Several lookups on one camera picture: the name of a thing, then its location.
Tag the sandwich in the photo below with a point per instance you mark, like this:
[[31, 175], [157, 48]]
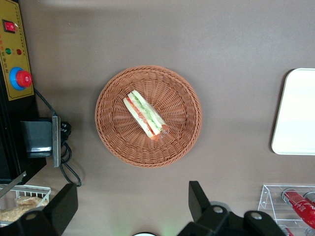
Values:
[[144, 113]]

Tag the clear acrylic bottle rack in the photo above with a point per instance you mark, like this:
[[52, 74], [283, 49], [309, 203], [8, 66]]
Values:
[[270, 201]]

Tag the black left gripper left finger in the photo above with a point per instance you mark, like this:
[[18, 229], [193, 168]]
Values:
[[62, 204]]

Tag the black sealing machine yellow panel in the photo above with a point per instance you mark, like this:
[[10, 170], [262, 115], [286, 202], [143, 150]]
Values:
[[17, 108]]

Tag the rice cracker snack pack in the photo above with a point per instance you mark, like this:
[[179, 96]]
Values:
[[30, 202], [12, 214]]

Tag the round brown wicker basket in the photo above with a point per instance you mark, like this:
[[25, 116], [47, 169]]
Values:
[[172, 147]]

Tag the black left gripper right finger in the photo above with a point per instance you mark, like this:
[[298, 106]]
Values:
[[197, 199]]

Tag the cream plastic tray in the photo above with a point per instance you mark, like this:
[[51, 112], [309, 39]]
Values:
[[297, 113]]

